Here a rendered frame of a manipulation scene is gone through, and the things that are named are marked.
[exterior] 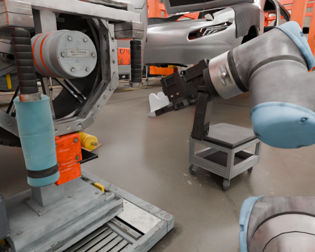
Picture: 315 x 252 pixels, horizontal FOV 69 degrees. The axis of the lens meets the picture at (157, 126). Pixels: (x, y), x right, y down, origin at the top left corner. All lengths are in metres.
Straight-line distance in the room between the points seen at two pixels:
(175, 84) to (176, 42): 2.81
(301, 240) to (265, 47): 0.29
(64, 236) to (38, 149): 0.48
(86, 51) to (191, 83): 0.35
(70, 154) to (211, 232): 0.80
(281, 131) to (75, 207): 0.91
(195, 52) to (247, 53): 2.78
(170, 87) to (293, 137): 0.28
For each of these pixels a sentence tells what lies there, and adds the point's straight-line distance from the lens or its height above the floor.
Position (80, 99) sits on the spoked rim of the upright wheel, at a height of 0.68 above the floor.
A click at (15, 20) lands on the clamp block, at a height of 0.91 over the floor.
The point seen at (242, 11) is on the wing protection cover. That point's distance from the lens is 3.48.
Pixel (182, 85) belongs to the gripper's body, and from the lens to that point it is 0.51.
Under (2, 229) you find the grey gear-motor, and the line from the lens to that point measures 1.00.
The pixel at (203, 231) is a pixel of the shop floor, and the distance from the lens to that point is 1.29.
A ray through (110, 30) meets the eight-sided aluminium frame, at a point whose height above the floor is 0.95.
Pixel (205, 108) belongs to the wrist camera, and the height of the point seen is 0.73.
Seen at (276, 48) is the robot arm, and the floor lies 0.85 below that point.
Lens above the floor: 0.84
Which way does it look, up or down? 16 degrees down
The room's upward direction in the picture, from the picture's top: straight up
